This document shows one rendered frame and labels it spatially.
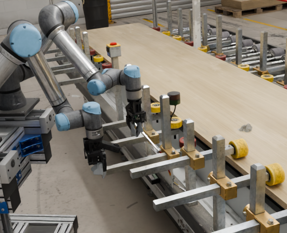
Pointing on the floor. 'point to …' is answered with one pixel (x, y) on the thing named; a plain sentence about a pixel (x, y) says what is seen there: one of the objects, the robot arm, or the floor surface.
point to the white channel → (196, 23)
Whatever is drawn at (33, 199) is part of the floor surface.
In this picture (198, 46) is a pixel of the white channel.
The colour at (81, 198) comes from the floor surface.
